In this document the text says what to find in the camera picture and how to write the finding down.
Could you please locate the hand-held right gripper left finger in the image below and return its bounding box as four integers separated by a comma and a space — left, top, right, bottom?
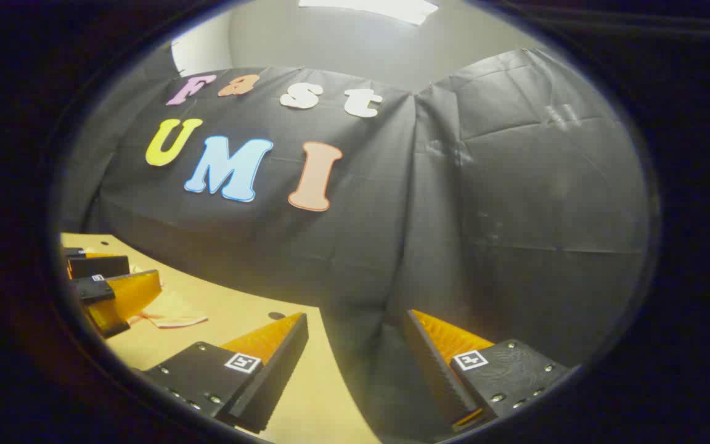
144, 311, 310, 434

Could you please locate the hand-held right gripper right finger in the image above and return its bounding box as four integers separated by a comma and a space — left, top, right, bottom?
403, 308, 573, 432

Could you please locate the orange T-shirt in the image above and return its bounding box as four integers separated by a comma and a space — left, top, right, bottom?
126, 265, 209, 329

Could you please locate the black backdrop cloth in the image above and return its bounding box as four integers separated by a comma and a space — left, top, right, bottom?
59, 46, 651, 432

